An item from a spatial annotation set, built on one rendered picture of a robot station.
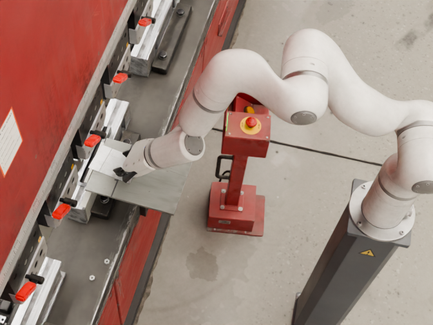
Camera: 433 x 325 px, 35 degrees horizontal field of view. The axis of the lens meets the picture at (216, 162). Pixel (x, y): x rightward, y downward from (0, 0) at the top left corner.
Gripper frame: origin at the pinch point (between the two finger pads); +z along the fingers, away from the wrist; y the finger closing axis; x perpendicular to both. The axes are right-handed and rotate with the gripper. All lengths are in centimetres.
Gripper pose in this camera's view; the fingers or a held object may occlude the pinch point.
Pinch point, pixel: (124, 163)
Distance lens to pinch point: 196.4
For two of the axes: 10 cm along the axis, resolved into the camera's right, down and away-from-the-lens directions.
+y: -3.7, 7.9, -4.9
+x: 6.7, 5.9, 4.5
